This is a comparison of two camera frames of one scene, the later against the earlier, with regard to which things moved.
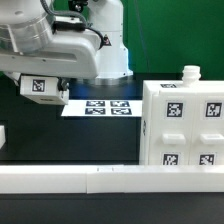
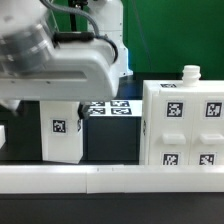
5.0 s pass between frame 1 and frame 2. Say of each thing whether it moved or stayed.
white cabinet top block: moved
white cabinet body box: stayed
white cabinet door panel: stayed
